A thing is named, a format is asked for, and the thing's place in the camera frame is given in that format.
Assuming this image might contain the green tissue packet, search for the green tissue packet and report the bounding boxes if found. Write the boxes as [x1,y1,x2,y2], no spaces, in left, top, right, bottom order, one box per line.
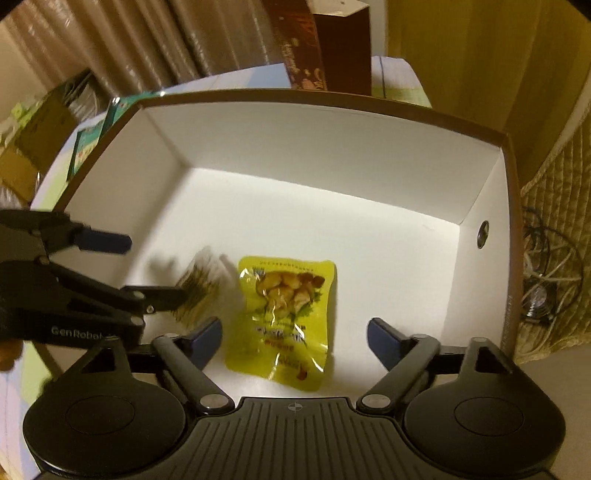
[102,93,154,136]
[68,117,110,182]

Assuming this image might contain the quilted beige chair cushion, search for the quilted beige chair cushion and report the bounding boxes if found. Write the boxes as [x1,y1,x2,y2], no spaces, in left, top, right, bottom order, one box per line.
[519,134,591,361]

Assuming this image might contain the small olive striped packet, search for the small olive striped packet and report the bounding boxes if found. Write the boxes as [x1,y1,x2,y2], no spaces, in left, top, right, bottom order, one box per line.
[173,247,225,329]

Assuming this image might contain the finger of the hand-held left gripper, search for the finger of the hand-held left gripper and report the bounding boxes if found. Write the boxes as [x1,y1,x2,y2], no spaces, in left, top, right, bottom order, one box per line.
[0,209,133,265]
[0,260,186,320]

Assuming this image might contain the cardboard carton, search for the cardboard carton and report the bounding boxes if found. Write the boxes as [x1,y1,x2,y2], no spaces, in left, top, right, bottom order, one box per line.
[0,69,97,204]

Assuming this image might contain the beige curtain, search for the beige curtain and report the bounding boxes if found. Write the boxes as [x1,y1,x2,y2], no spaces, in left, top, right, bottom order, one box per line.
[0,0,289,123]

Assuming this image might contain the checked tablecloth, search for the checked tablecloth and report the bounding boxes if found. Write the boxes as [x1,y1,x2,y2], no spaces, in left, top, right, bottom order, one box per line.
[0,55,435,480]

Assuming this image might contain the yellow snack packet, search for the yellow snack packet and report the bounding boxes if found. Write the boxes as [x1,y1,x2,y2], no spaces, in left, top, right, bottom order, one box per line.
[225,256,340,384]

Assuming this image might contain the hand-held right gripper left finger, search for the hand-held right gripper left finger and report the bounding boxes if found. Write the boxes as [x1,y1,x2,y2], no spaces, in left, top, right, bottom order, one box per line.
[76,316,236,416]

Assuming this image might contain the brown cardboard box white inside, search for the brown cardboard box white inside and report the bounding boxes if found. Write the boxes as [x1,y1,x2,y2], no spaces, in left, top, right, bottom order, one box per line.
[44,90,525,402]

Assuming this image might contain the dark brown printed gift box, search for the dark brown printed gift box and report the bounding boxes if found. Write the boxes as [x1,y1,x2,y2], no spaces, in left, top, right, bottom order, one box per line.
[265,0,372,96]

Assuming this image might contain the tangled cables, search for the tangled cables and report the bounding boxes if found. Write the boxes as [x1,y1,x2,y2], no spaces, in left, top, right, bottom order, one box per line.
[522,208,583,320]

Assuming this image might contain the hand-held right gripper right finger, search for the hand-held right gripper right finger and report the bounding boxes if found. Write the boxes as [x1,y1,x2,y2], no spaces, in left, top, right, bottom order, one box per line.
[355,316,515,414]

